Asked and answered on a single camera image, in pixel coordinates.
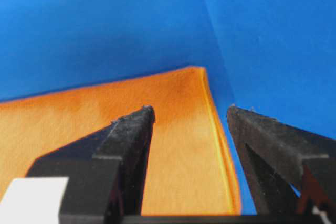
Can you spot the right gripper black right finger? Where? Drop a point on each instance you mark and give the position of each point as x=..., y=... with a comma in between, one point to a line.
x=288, y=170

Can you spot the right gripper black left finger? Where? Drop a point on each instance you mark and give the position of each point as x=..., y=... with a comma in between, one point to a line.
x=106, y=170

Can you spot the orange towel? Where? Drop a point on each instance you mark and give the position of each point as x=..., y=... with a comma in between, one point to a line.
x=190, y=168

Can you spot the blue table cloth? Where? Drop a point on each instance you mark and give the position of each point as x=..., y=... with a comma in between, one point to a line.
x=273, y=57

